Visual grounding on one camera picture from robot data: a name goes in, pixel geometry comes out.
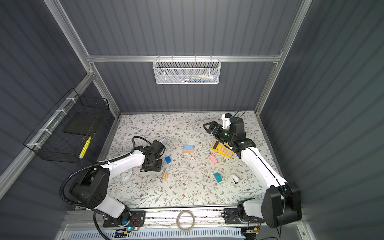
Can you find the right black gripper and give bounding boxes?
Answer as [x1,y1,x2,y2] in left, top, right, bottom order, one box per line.
[204,121,234,144]

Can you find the dark blue cube block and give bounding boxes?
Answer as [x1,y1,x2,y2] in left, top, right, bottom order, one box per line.
[165,157,172,164]

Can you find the pink block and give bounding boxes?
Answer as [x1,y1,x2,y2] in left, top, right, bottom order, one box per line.
[209,155,218,165]

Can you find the natural wood block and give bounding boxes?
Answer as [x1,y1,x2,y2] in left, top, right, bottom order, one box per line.
[183,149,195,153]

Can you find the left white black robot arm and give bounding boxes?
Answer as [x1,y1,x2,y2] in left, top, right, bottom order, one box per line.
[70,140,166,227]

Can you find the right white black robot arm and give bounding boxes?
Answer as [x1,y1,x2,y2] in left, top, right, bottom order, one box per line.
[203,114,302,228]

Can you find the teal green block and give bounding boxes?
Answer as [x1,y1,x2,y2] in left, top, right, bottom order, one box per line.
[214,173,223,183]

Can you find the yellow calculator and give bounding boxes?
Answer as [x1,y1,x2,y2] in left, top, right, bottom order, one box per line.
[212,140,233,158]

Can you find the round white clock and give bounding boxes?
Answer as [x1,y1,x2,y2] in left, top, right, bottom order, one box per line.
[114,169,133,183]

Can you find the markers in white basket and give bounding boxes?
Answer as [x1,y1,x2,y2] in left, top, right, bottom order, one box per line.
[178,75,219,83]

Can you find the clear tape roll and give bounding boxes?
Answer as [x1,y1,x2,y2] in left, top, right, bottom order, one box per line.
[176,210,196,233]

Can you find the small white device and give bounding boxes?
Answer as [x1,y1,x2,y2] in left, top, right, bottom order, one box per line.
[231,174,240,185]

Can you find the yellow marker pen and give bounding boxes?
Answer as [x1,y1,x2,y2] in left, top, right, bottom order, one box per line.
[79,137,92,159]

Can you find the black pad in basket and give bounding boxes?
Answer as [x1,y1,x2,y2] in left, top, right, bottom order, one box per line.
[63,113,103,137]

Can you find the black corrugated cable hose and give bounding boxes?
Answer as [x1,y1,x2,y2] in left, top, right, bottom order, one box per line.
[59,135,152,240]

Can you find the white wire mesh basket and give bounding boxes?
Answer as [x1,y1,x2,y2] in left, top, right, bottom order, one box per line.
[153,59,222,85]

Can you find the black wire basket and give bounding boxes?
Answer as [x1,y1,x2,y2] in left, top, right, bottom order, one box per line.
[24,91,110,163]

